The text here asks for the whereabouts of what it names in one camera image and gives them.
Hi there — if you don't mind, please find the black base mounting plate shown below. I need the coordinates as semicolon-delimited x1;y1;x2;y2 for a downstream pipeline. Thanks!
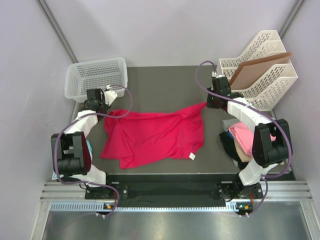
84;173;262;208

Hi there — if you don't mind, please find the white perforated plastic basket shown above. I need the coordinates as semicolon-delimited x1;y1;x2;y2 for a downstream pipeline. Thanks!
64;57;128;103

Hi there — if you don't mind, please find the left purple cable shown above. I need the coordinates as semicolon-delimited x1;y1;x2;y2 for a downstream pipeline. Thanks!
54;84;134;216

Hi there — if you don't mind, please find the aluminium frame rail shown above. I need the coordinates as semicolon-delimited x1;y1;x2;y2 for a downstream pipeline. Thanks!
40;181;313;202

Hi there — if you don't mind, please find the purple cable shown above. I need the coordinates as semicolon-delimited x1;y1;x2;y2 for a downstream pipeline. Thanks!
54;84;134;216
195;60;293;216

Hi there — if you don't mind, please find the cream perforated file organizer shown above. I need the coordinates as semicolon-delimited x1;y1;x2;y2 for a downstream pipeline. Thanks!
219;30;298;111

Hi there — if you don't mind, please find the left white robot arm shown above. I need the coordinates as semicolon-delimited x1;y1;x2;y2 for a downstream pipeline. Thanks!
50;86;118;199

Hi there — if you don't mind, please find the pink folded t shirt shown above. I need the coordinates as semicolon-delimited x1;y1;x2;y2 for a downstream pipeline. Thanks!
228;121;277;156

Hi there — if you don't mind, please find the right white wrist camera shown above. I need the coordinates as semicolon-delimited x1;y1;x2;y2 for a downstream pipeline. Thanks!
211;71;224;78

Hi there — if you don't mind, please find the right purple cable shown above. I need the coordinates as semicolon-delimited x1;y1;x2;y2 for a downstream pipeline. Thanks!
195;60;293;216

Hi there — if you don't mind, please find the red t shirt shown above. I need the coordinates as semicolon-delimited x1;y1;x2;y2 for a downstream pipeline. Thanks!
100;102;206;169

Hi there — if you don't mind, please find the grey folded t shirt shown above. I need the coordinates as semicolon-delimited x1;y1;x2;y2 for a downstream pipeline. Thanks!
222;118;239;131

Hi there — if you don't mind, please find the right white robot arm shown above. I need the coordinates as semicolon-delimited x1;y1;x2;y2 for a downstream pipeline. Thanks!
207;75;293;198

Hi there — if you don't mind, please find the teal and white hanger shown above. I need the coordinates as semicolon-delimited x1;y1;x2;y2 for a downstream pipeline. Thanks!
51;140;93;181

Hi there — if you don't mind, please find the beige folded t shirt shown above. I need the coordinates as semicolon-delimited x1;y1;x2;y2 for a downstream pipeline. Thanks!
234;144;286;166

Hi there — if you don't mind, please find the brown cardboard sheet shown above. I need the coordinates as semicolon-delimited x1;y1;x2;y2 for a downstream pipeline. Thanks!
229;52;292;90

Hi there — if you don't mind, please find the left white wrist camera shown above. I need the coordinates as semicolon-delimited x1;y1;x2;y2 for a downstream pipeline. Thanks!
103;85;118;106

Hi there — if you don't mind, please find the white slotted cable duct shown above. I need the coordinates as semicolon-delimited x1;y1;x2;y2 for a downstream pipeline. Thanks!
49;201;253;213

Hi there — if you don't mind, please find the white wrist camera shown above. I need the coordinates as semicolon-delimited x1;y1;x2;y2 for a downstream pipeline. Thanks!
103;85;118;106
211;71;224;78

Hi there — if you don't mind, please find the black folded t shirt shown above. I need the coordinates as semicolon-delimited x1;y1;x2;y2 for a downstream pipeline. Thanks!
219;130;248;170

